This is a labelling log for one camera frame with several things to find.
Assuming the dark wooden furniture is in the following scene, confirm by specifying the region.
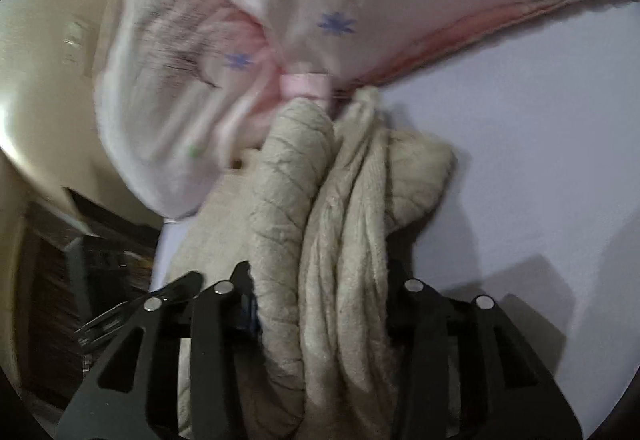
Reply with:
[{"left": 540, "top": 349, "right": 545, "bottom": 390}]
[{"left": 20, "top": 187, "right": 163, "bottom": 413}]

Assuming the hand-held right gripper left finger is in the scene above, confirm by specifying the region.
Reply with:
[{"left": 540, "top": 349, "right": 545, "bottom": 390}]
[{"left": 56, "top": 261, "right": 261, "bottom": 440}]

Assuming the pink floral blanket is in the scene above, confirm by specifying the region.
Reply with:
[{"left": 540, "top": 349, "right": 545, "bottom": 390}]
[{"left": 92, "top": 0, "right": 640, "bottom": 221}]

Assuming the beige fleece garment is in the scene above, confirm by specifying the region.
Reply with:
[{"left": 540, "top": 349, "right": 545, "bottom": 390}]
[{"left": 165, "top": 87, "right": 457, "bottom": 440}]

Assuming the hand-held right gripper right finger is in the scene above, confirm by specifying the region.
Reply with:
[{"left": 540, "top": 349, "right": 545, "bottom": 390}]
[{"left": 386, "top": 260, "right": 584, "bottom": 440}]

